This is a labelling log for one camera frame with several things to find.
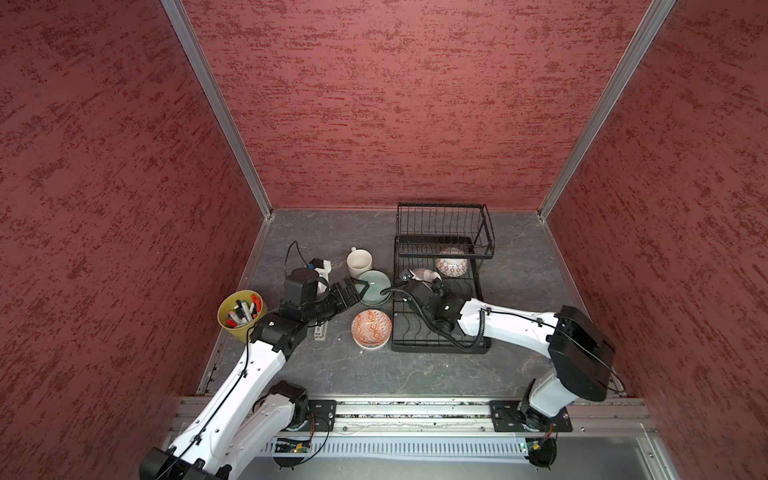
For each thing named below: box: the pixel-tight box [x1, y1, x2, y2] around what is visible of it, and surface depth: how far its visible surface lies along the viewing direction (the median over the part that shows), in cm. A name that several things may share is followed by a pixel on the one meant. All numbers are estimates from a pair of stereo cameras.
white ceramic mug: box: [346, 246, 373, 278], surface depth 97 cm
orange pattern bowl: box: [351, 309, 393, 346], surface depth 87 cm
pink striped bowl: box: [410, 268, 442, 283], surface depth 89 cm
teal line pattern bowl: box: [358, 269, 392, 307], surface depth 93 cm
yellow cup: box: [217, 289, 268, 344], surface depth 82 cm
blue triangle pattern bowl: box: [435, 247, 469, 277], surface depth 100 cm
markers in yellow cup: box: [225, 294, 261, 328], surface depth 83 cm
